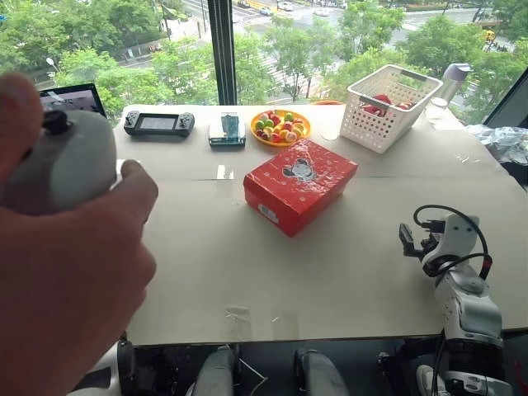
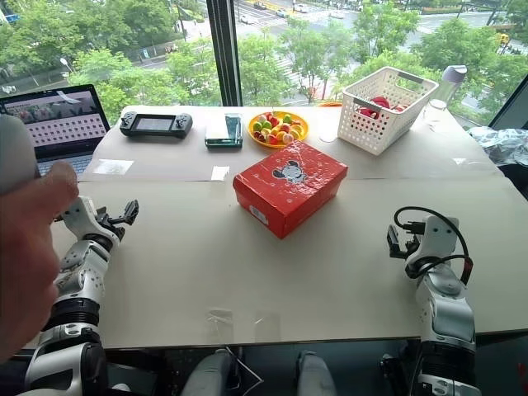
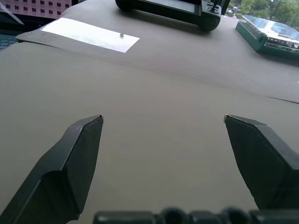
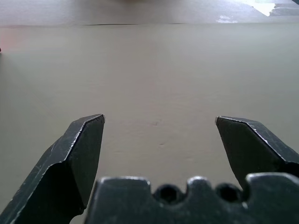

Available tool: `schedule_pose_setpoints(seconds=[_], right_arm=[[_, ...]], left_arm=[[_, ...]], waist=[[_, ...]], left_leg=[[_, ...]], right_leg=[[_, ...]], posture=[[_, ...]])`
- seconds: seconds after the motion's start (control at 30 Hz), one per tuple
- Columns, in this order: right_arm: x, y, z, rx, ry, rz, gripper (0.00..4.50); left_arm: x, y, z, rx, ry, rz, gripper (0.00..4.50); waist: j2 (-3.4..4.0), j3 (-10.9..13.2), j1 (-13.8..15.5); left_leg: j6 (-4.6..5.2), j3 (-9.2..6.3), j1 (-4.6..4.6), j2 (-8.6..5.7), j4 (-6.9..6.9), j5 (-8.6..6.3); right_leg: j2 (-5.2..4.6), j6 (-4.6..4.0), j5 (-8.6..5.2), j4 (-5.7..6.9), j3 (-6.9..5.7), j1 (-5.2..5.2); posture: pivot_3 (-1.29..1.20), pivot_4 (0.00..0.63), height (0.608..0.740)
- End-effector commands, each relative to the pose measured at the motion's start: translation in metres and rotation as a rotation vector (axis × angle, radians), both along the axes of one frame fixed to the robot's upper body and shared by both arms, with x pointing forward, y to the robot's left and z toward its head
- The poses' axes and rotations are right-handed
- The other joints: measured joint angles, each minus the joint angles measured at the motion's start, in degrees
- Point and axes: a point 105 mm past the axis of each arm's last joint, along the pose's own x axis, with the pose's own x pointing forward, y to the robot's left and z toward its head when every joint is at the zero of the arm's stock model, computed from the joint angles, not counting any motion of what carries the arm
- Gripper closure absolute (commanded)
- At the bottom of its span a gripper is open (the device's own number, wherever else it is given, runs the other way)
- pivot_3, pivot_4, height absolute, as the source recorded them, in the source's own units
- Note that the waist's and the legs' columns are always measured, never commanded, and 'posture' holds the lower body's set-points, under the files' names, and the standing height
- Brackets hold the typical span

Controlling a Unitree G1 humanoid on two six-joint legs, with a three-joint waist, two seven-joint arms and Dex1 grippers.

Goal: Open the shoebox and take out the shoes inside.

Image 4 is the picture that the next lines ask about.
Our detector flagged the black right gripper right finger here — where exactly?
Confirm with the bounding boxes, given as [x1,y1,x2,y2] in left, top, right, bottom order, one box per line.
[214,116,299,190]

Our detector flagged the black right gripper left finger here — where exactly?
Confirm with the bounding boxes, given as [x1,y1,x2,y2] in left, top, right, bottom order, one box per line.
[0,113,106,224]

